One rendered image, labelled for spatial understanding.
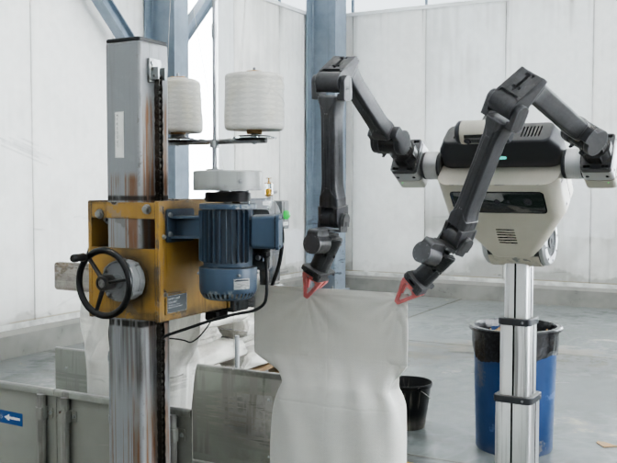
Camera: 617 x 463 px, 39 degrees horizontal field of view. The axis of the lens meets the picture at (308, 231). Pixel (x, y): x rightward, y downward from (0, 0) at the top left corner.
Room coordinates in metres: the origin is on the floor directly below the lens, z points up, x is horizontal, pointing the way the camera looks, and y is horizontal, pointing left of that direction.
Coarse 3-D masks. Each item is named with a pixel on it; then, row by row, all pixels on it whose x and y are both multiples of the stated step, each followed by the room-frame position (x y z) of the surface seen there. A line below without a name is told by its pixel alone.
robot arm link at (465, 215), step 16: (480, 112) 2.19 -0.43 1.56; (496, 112) 2.19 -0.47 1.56; (512, 112) 2.11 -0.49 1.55; (528, 112) 2.12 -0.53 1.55; (496, 128) 2.14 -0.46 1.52; (512, 128) 2.11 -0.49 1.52; (480, 144) 2.19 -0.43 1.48; (496, 144) 2.16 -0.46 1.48; (480, 160) 2.19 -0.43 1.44; (496, 160) 2.20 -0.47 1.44; (480, 176) 2.20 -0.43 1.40; (464, 192) 2.24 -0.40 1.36; (480, 192) 2.23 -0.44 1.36; (464, 208) 2.25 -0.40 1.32; (480, 208) 2.27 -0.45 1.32; (448, 224) 2.30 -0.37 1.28; (464, 224) 2.25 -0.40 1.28; (448, 240) 2.30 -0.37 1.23
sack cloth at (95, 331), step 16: (80, 320) 2.93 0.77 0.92; (96, 320) 2.89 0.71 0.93; (176, 320) 2.74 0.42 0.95; (192, 320) 2.72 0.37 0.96; (96, 336) 2.85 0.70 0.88; (176, 336) 2.73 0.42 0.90; (192, 336) 2.72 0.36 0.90; (96, 352) 2.81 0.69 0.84; (176, 352) 2.71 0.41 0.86; (192, 352) 2.72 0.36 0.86; (96, 368) 2.79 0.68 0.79; (176, 368) 2.69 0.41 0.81; (192, 368) 2.77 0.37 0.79; (96, 384) 2.80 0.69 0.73; (176, 384) 2.70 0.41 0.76; (192, 384) 2.78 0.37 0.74; (176, 400) 2.71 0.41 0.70
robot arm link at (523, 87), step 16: (512, 80) 2.14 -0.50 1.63; (528, 80) 2.13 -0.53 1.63; (544, 80) 2.12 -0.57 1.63; (496, 96) 2.14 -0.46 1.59; (512, 96) 2.12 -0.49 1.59; (528, 96) 2.11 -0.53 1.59; (544, 96) 2.18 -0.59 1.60; (544, 112) 2.22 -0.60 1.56; (560, 112) 2.25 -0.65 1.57; (560, 128) 2.32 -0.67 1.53; (576, 128) 2.33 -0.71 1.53; (592, 144) 2.36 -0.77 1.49
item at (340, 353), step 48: (288, 288) 2.55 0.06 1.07; (288, 336) 2.55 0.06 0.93; (336, 336) 2.47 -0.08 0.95; (384, 336) 2.40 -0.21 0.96; (288, 384) 2.48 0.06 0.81; (336, 384) 2.41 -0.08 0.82; (384, 384) 2.37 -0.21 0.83; (288, 432) 2.45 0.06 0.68; (336, 432) 2.38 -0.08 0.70; (384, 432) 2.34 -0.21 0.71
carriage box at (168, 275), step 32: (96, 224) 2.35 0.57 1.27; (160, 224) 2.23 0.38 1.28; (96, 256) 2.32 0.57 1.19; (128, 256) 2.27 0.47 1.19; (160, 256) 2.23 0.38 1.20; (192, 256) 2.36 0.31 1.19; (96, 288) 2.32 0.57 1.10; (160, 288) 2.23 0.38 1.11; (192, 288) 2.36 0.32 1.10; (160, 320) 2.22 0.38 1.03
